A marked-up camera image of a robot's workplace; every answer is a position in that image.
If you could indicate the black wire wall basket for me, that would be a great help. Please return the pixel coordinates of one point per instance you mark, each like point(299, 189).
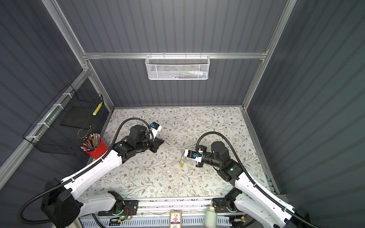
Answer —
point(64, 127)

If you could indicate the red pencil cup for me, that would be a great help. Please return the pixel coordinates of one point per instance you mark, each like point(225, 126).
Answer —
point(94, 146)

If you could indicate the white mesh wall basket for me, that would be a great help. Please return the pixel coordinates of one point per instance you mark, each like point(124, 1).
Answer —
point(177, 69)

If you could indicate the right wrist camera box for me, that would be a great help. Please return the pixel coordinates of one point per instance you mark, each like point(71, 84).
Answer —
point(196, 156)

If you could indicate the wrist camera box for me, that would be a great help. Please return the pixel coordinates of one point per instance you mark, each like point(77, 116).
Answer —
point(155, 128)
point(196, 156)

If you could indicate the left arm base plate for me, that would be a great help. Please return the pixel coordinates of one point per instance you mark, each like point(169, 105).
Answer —
point(129, 208)

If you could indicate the slotted cable duct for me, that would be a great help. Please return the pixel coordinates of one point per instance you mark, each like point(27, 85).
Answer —
point(153, 222)

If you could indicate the yellow marker in basket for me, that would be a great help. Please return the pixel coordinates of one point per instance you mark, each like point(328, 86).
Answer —
point(97, 109)

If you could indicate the small card box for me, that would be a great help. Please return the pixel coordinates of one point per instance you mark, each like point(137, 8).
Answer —
point(175, 219)

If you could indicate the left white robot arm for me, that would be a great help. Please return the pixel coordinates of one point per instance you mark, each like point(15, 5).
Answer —
point(64, 205)

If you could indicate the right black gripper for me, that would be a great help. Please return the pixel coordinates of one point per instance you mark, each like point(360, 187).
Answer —
point(203, 147)

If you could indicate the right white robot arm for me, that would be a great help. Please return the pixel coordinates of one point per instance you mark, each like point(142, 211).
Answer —
point(248, 195)

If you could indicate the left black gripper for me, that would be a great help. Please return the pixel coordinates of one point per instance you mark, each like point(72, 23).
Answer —
point(157, 142)

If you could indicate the pale green bottle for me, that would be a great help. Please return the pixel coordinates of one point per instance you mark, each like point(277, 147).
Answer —
point(210, 220)

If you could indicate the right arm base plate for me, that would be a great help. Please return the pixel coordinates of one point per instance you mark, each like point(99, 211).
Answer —
point(220, 205)

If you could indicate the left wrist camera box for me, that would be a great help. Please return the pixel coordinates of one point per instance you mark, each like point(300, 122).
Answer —
point(155, 128)

